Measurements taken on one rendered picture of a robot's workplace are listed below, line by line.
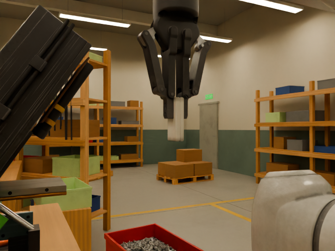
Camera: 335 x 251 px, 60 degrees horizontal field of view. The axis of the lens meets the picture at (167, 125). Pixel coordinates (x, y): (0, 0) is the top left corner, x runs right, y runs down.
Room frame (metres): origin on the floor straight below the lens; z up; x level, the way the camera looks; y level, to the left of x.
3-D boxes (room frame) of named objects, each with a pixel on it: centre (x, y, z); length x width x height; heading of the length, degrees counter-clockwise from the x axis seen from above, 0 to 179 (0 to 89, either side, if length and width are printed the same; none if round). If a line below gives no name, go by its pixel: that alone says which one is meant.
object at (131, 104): (9.34, 2.36, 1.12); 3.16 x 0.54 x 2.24; 115
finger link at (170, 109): (0.46, 0.01, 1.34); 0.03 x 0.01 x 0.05; 117
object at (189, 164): (7.31, -0.44, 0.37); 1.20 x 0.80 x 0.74; 123
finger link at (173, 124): (0.47, -0.01, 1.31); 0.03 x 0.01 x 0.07; 27
